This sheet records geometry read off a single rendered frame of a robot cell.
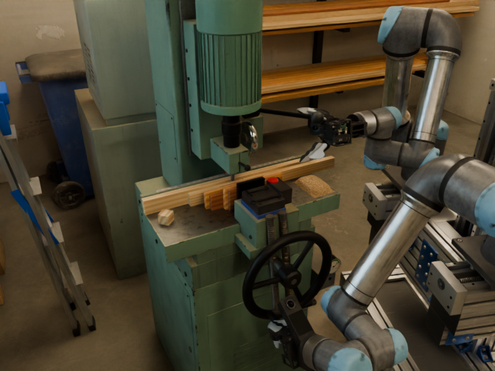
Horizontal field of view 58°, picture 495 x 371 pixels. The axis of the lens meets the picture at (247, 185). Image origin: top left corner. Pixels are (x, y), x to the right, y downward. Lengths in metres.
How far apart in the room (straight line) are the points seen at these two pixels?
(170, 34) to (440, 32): 0.79
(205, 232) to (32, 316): 1.41
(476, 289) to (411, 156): 0.42
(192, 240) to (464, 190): 0.70
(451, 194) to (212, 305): 0.80
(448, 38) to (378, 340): 0.89
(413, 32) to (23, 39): 2.63
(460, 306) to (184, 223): 0.82
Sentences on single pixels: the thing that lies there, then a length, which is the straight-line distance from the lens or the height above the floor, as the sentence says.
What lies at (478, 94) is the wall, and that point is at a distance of 4.94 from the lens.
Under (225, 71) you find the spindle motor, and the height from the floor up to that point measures 1.32.
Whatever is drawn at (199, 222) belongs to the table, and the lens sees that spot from 1.32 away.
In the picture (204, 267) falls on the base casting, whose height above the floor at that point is 0.78.
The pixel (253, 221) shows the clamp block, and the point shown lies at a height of 0.95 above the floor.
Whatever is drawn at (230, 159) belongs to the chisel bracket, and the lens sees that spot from 1.33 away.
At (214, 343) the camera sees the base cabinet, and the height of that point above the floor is 0.46.
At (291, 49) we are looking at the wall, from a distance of 4.08.
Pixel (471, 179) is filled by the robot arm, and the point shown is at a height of 1.22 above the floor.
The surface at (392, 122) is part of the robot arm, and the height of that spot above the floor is 1.14.
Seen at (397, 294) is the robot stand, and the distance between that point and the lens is 2.20.
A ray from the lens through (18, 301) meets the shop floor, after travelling 2.63.
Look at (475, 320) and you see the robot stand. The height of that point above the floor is 0.65.
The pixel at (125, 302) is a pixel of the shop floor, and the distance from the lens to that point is 2.43.
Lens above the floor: 1.64
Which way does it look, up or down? 29 degrees down
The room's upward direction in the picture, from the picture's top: straight up
